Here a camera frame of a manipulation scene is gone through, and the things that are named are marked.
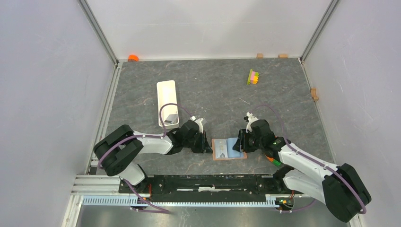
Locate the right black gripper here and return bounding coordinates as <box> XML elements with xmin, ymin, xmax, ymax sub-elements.
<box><xmin>232</xmin><ymin>130</ymin><xmax>264</xmax><ymax>153</ymax></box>

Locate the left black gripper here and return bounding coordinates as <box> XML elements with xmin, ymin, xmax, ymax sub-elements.
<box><xmin>183</xmin><ymin>130</ymin><xmax>213</xmax><ymax>153</ymax></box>

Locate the brown leather card holder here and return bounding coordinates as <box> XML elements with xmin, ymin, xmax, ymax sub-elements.
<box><xmin>211</xmin><ymin>138</ymin><xmax>247</xmax><ymax>161</ymax></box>

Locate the white rectangular tray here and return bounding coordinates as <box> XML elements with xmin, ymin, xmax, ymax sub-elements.
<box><xmin>157</xmin><ymin>80</ymin><xmax>179</xmax><ymax>129</ymax></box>

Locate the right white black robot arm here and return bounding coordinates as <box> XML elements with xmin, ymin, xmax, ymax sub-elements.
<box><xmin>233</xmin><ymin>116</ymin><xmax>372</xmax><ymax>222</ymax></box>

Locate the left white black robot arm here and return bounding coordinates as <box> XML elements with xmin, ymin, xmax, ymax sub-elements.
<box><xmin>93</xmin><ymin>119</ymin><xmax>212</xmax><ymax>193</ymax></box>

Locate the orange horseshoe toy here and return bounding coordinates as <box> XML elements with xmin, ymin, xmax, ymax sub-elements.
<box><xmin>266</xmin><ymin>156</ymin><xmax>275</xmax><ymax>163</ymax></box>

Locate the green toy block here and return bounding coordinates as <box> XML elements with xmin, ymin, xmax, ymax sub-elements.
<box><xmin>272</xmin><ymin>159</ymin><xmax>281</xmax><ymax>167</ymax></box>

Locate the colourful toy brick stack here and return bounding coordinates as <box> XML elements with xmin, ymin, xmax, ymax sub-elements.
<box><xmin>247</xmin><ymin>69</ymin><xmax>260</xmax><ymax>85</ymax></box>

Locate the curved wooden piece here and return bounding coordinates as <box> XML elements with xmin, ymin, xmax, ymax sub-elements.
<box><xmin>310</xmin><ymin>87</ymin><xmax>319</xmax><ymax>102</ymax></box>

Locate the flat wooden block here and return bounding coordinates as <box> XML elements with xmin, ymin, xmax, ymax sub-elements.
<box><xmin>278</xmin><ymin>53</ymin><xmax>289</xmax><ymax>58</ymax></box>

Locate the orange round cap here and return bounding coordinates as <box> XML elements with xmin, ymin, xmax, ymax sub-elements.
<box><xmin>127</xmin><ymin>54</ymin><xmax>139</xmax><ymax>62</ymax></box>

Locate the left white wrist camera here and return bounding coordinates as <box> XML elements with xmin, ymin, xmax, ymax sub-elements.
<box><xmin>190</xmin><ymin>116</ymin><xmax>206</xmax><ymax>133</ymax></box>

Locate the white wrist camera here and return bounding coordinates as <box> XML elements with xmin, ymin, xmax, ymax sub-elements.
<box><xmin>244</xmin><ymin>112</ymin><xmax>259</xmax><ymax>133</ymax></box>
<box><xmin>190</xmin><ymin>116</ymin><xmax>206</xmax><ymax>133</ymax></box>

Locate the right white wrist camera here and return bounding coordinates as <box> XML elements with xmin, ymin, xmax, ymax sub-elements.
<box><xmin>244</xmin><ymin>112</ymin><xmax>259</xmax><ymax>133</ymax></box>

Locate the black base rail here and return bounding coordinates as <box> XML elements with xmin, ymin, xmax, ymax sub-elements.
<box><xmin>134</xmin><ymin>175</ymin><xmax>300</xmax><ymax>202</ymax></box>

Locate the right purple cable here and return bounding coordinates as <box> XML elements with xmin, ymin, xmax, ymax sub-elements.
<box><xmin>247</xmin><ymin>104</ymin><xmax>367</xmax><ymax>215</ymax></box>

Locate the purple cable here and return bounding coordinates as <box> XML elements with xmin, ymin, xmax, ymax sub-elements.
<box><xmin>97</xmin><ymin>103</ymin><xmax>196</xmax><ymax>215</ymax></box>
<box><xmin>247</xmin><ymin>104</ymin><xmax>367</xmax><ymax>215</ymax></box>

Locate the blue-white cable duct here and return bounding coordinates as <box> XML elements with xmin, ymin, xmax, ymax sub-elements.
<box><xmin>82</xmin><ymin>195</ymin><xmax>279</xmax><ymax>208</ymax></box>

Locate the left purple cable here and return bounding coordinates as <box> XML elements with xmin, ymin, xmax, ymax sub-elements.
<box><xmin>97</xmin><ymin>103</ymin><xmax>196</xmax><ymax>215</ymax></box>

